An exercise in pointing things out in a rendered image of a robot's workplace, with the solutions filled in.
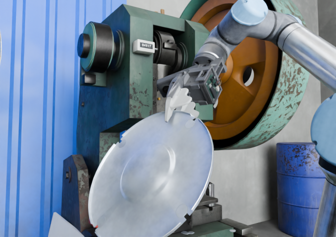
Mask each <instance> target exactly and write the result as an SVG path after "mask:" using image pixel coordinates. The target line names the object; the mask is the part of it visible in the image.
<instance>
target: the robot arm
mask: <svg viewBox="0 0 336 237"><path fill-rule="evenodd" d="M246 37H250V38H255V39H260V40H265V41H270V42H272V43H273V44H275V45H276V46H277V47H278V48H280V49H281V50H282V51H283V52H284V53H286V54H287V55H288V56H289V57H291V58H292V59H293V60H294V61H295V62H297V63H298V64H299V65H300V66H302V67H303V68H304V69H305V70H306V71H308V72H309V73H310V74H311V75H313V76H314V77H315V78H316V79H318V80H319V81H320V82H321V83H322V84H324V85H325V86H326V87H327V88H329V89H330V90H331V91H332V92H333V93H334V94H333V95H331V96H330V97H329V98H327V99H326V100H325V101H324V102H322V104H321V105H320V106H319V107H318V109H317V110H316V112H315V114H314V116H313V118H312V121H311V127H310V136H311V141H312V142H313V143H314V144H315V147H314V148H315V150H316V151H317V153H318V154H319V155H320V156H319V161H318V166H319V167H320V169H321V170H322V172H323V173H324V174H325V182H324V186H323V191H322V196H321V200H320V205H319V209H318V214H317V218H316V223H315V227H314V232H313V236H312V237H336V47H335V46H334V45H332V44H330V43H329V42H327V41H326V40H324V39H323V38H321V37H320V36H318V35H317V34H315V33H314V32H312V31H311V30H309V29H308V28H306V27H305V26H303V25H302V22H301V20H300V19H299V18H297V17H295V16H293V15H291V14H284V13H280V12H276V11H272V10H269V9H268V7H267V5H266V3H265V2H264V1H263V0H238V1H237V2H236V3H235V4H234V5H233V6H232V7H231V9H230V11H229V12H228V13H227V14H226V16H225V17H224V18H223V19H222V21H221V22H220V23H219V24H218V25H217V26H216V27H215V28H214V29H213V30H212V31H211V32H210V33H209V35H208V38H207V39H206V41H205V42H204V44H203V45H202V47H201V48H200V50H199V51H198V53H197V54H196V56H195V58H194V61H193V63H192V66H191V67H189V68H186V69H184V70H181V71H179V72H176V73H174V74H171V75H168V76H166V77H163V78H161V79H158V80H157V81H156V85H157V87H158V89H159V91H160V93H161V95H162V97H163V98H166V97H167V98H166V102H165V112H164V121H165V122H166V123H168V122H169V120H170V118H171V117H172V113H173V110H174V109H175V108H176V111H184V112H188V113H191V114H192V115H193V116H194V119H195V118H197V117H198V116H199V112H198V111H196V110H194V108H195V106H196V104H195V103H199V105H200V106H203V105H212V104H216V102H217V100H218V98H219V96H220V94H221V92H222V87H221V84H222V81H221V80H220V77H219V75H220V74H221V73H226V71H227V67H226V65H225V62H226V61H227V59H228V57H229V55H230V53H231V52H232V51H233V50H234V49H235V48H236V47H237V46H238V45H239V44H240V43H241V42H242V41H243V40H244V39H245V38H246Z"/></svg>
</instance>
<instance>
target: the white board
mask: <svg viewBox="0 0 336 237"><path fill-rule="evenodd" d="M48 237H84V236H83V235H82V234H81V233H80V232H79V231H78V230H77V228H75V227H74V226H73V225H72V224H70V223H69V222H68V221H67V220H65V219H64V218H63V217H61V216H60V215H59V214H58V213H56V212H54V213H53V216H52V221H51V225H50V229H49V234H48Z"/></svg>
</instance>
